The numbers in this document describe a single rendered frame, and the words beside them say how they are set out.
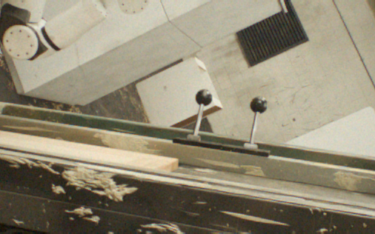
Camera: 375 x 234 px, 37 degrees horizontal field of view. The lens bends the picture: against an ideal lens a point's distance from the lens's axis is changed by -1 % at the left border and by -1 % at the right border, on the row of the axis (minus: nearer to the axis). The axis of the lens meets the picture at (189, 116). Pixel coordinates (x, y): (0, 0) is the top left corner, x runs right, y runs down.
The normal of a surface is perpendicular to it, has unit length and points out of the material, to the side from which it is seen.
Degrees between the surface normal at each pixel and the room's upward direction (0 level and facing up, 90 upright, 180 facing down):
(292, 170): 90
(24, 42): 90
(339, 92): 90
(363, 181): 90
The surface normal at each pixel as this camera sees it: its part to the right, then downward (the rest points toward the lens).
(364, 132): -0.25, -0.07
